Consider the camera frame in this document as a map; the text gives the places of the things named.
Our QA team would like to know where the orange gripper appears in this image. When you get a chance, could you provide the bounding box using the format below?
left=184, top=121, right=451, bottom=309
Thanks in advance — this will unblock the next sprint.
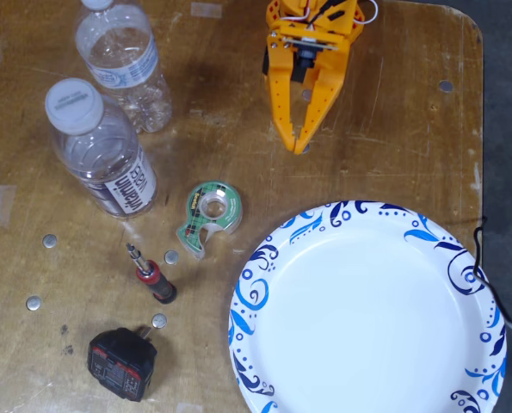
left=265, top=0, right=367, bottom=156

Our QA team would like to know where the small clear water bottle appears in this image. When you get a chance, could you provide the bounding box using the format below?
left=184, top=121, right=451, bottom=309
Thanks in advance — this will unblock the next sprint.
left=73, top=0, right=174, bottom=134

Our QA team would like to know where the vitamin water bottle white cap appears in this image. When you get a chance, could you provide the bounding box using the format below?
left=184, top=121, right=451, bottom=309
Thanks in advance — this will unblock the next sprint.
left=44, top=77, right=158, bottom=219

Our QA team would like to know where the white blue floral paper plate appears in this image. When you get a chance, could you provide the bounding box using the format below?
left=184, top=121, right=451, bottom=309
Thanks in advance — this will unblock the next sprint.
left=227, top=199, right=509, bottom=413

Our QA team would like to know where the green tape dispenser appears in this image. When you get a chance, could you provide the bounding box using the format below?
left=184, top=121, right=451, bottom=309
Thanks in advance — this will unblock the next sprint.
left=176, top=179, right=244, bottom=261

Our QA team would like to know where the red black screwdriver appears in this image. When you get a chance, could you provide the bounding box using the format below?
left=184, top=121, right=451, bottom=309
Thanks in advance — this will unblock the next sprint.
left=125, top=242, right=178, bottom=305

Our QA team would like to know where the black gripper camera module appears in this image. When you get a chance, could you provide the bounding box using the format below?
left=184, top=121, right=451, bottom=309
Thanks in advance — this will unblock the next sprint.
left=281, top=36, right=341, bottom=83

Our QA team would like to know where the white red servo wire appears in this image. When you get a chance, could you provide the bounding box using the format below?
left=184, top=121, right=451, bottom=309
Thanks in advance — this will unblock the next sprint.
left=357, top=0, right=379, bottom=25

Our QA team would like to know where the black cable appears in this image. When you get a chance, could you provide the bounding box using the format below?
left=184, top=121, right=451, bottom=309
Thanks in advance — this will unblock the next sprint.
left=472, top=214, right=512, bottom=365

